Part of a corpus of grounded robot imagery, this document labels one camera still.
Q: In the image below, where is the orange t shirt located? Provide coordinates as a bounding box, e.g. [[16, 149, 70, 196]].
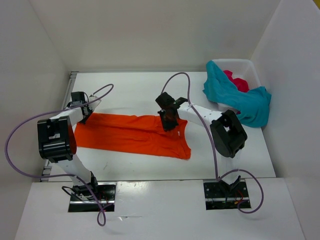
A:
[[74, 113, 191, 160]]

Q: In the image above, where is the teal t shirt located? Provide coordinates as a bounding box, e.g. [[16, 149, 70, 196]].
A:
[[203, 60, 272, 128]]

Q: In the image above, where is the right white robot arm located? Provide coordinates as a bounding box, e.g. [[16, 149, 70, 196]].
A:
[[155, 92, 248, 197]]

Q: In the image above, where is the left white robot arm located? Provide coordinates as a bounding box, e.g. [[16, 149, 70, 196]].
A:
[[37, 91, 101, 200]]

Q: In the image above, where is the white plastic basket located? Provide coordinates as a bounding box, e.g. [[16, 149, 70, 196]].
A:
[[211, 58, 261, 113]]

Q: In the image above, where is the pink t shirt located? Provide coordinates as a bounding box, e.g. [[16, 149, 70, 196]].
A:
[[223, 70, 250, 93]]

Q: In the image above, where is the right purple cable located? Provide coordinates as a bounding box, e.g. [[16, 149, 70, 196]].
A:
[[159, 72, 265, 214]]

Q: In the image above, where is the purple cable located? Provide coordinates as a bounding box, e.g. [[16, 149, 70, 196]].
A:
[[4, 83, 115, 227], [159, 72, 265, 214]]

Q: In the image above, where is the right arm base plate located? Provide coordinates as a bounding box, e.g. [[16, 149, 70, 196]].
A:
[[203, 181, 251, 210]]

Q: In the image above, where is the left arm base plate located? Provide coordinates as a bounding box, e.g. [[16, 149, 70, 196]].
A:
[[62, 182, 116, 213]]

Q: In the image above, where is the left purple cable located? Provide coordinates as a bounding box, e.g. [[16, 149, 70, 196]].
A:
[[4, 83, 115, 227]]

